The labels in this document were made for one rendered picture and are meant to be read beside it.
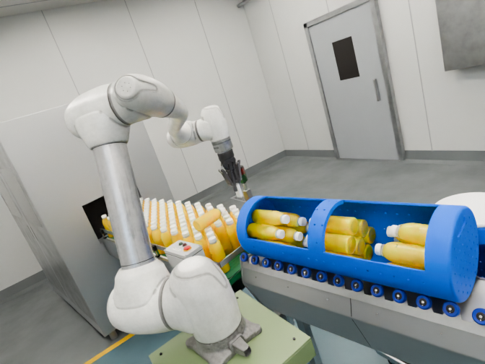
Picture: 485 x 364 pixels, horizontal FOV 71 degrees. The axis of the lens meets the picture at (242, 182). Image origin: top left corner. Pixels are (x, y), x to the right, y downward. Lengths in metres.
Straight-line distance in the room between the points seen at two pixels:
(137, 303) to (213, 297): 0.23
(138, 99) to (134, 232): 0.38
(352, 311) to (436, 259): 0.43
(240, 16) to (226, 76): 1.12
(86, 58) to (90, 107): 4.56
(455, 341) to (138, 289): 0.94
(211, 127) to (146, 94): 0.56
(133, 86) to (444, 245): 0.94
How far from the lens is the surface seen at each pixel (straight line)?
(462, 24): 4.32
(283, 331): 1.08
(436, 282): 1.12
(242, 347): 1.04
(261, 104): 6.72
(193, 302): 0.97
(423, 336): 1.30
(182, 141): 1.53
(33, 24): 5.68
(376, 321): 1.36
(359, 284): 1.33
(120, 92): 1.00
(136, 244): 1.07
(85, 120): 1.10
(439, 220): 1.12
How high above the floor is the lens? 1.77
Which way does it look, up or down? 16 degrees down
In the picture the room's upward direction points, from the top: 19 degrees counter-clockwise
